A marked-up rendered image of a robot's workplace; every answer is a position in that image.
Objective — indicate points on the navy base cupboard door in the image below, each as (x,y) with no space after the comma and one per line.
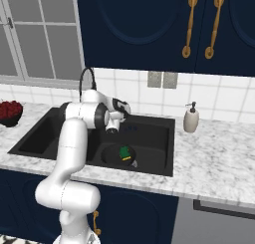
(139,214)
(20,201)

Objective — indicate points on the navy wall cupboard door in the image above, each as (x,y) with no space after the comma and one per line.
(139,25)
(237,29)

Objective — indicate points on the dark bowl of red fruit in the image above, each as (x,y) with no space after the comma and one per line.
(10,111)

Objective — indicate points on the grey framed window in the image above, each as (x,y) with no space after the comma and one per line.
(40,35)

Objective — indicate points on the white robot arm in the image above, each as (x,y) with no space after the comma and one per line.
(71,145)

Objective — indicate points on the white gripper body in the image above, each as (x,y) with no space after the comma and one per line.
(123,104)

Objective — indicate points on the grey wall socket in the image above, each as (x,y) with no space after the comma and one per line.
(154,79)
(170,80)

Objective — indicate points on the black sink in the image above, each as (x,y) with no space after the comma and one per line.
(152,145)

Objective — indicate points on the black curved tap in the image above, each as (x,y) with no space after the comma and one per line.
(82,78)

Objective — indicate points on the green and yellow sponge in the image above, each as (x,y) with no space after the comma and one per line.
(125,153)

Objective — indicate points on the window latch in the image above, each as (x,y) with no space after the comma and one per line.
(10,22)

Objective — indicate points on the black pan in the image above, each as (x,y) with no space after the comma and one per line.
(111,155)

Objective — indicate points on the beige soap dispenser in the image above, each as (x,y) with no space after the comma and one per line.
(191,120)

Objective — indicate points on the grey dishwasher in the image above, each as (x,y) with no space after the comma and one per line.
(212,226)

